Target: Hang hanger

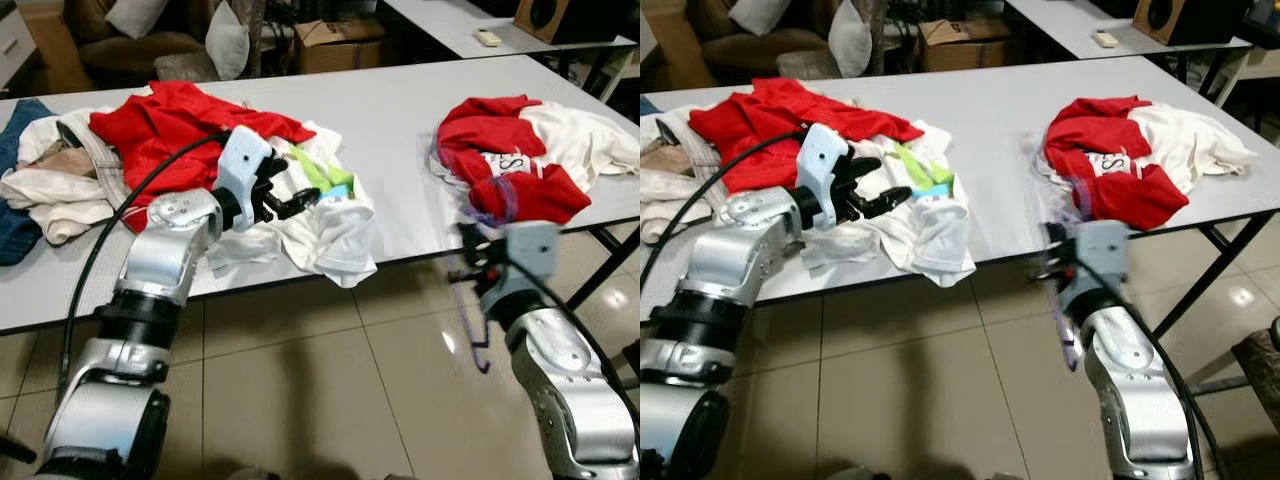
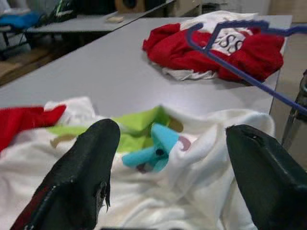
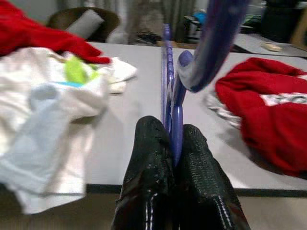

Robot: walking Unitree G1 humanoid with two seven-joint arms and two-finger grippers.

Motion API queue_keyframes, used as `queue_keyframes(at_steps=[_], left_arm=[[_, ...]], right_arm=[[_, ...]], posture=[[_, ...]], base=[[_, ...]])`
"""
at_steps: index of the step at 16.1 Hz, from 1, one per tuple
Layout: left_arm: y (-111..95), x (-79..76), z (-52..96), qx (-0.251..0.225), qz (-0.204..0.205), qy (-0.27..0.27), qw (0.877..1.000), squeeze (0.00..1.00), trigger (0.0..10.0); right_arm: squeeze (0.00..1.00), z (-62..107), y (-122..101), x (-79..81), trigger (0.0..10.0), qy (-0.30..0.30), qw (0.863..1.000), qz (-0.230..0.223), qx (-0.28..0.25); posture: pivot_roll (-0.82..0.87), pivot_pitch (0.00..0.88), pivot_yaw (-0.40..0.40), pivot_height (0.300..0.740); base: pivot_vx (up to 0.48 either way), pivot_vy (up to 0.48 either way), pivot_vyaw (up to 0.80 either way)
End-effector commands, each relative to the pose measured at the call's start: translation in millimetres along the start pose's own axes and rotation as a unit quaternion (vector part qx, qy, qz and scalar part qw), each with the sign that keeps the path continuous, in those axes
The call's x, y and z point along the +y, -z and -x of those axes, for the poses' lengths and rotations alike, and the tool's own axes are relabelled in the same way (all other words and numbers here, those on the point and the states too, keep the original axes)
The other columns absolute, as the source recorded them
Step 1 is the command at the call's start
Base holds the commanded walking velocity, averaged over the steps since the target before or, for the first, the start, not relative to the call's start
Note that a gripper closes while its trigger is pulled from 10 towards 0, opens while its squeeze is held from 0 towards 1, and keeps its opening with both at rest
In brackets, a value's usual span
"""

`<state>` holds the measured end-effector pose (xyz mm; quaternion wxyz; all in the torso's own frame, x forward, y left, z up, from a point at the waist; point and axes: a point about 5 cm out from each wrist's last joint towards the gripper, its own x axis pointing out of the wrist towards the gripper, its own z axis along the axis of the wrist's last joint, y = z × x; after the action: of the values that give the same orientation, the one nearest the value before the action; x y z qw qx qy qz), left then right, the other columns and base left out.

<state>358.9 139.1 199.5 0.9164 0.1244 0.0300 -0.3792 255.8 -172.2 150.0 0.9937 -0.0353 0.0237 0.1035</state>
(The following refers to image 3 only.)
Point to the white shirt green monster print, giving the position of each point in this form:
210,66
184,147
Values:
48,119

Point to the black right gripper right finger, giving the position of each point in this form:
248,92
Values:
201,187

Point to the grey table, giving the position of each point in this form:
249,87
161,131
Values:
134,95

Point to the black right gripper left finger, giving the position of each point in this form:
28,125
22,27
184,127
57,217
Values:
146,167

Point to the red shirt white print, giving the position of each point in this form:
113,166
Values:
263,134

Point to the grey curtain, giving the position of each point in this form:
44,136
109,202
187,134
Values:
148,19

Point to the grey cushion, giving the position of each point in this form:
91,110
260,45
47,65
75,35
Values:
86,24

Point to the purple plastic hanger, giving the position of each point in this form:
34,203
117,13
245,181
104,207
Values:
177,119

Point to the brown round chair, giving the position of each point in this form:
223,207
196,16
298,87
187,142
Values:
109,26

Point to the black appliance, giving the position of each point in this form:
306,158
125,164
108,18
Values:
280,19

